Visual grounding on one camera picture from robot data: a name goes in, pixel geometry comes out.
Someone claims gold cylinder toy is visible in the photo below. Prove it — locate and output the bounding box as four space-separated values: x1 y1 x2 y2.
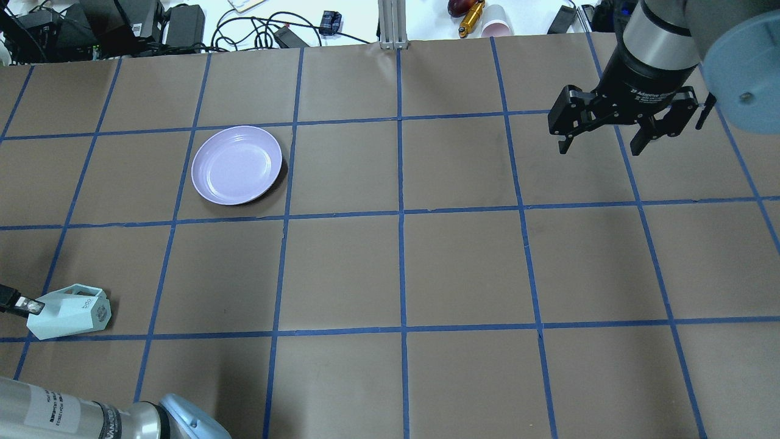
458 1 484 38

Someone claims lilac plate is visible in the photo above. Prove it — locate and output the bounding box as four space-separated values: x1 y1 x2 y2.
190 126 284 206

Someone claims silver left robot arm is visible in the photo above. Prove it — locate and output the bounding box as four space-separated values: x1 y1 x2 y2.
1 284 230 438

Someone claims red orange mango toy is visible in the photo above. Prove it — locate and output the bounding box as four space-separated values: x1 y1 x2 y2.
447 0 480 18

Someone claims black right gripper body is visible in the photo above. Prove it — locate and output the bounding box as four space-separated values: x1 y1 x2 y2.
594 43 694 124

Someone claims aluminium frame post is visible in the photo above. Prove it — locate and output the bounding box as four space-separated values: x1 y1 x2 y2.
378 0 409 50

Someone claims black power adapter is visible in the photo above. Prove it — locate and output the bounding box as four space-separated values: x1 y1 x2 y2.
548 5 578 34

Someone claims mint geometric cup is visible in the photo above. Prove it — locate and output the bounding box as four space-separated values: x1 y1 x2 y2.
27 284 112 340

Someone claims brown paper table cover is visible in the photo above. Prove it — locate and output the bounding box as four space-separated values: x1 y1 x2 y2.
2 34 778 438

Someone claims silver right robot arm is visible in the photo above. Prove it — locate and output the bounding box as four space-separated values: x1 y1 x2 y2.
548 1 779 156

